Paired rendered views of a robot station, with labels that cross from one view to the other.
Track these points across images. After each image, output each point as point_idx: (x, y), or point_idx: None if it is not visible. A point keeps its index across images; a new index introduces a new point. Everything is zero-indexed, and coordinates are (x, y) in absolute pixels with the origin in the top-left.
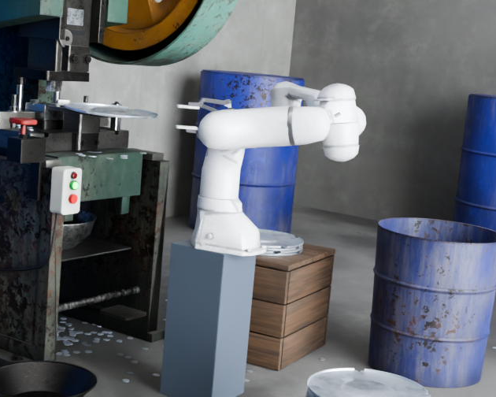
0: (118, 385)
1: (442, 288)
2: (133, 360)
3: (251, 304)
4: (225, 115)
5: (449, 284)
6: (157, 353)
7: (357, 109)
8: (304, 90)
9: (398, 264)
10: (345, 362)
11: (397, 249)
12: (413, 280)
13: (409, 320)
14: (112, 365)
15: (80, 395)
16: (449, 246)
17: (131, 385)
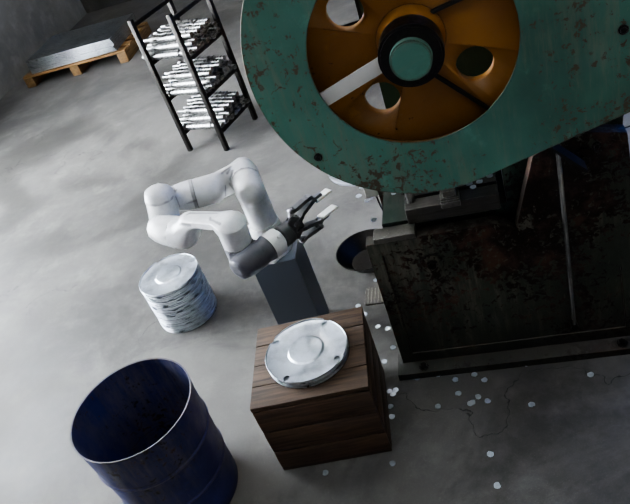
0: (356, 299)
1: (139, 397)
2: (381, 328)
3: (266, 299)
4: (232, 162)
5: (133, 397)
6: (379, 349)
7: (150, 219)
8: (201, 211)
9: (172, 378)
10: (251, 445)
11: (169, 369)
12: (162, 386)
13: (177, 410)
14: (384, 313)
15: (337, 255)
16: (121, 372)
17: (350, 304)
